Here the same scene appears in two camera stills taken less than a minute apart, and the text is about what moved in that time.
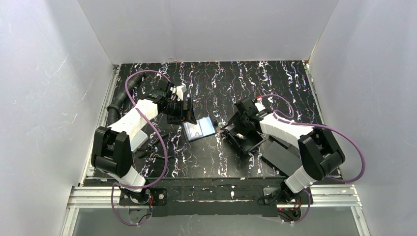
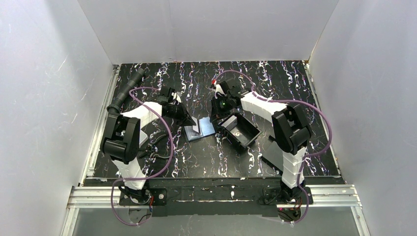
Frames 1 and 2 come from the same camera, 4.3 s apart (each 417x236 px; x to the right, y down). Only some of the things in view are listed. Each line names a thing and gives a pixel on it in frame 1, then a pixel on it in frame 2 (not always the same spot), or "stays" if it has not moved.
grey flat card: (138, 140) stays
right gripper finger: (242, 129) to (215, 116)
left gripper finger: (191, 116) to (190, 120)
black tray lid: (282, 158) stays
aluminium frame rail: (323, 196) stays
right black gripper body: (240, 131) to (218, 114)
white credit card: (240, 135) to (195, 127)
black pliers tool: (148, 149) stays
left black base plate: (158, 196) stays
